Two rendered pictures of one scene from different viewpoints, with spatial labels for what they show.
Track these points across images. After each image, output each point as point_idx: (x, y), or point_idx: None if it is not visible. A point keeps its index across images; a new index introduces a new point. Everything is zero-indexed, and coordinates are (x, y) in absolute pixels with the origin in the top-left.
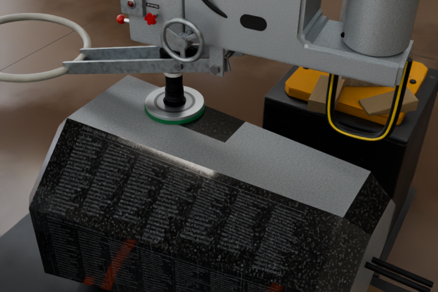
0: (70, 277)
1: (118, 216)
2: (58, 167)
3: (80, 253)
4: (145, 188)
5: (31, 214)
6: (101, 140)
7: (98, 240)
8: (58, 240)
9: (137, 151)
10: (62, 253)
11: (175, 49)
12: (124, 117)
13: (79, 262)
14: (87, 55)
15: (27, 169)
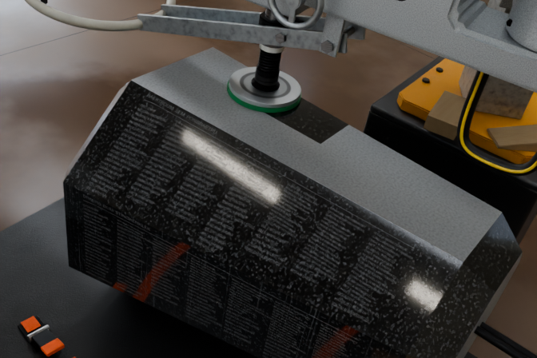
0: (97, 276)
1: (171, 209)
2: (108, 138)
3: (115, 249)
4: (211, 181)
5: (65, 189)
6: (167, 113)
7: (140, 236)
8: (91, 228)
9: (209, 134)
10: (93, 246)
11: (282, 13)
12: (200, 93)
13: (112, 260)
14: (169, 13)
15: (73, 147)
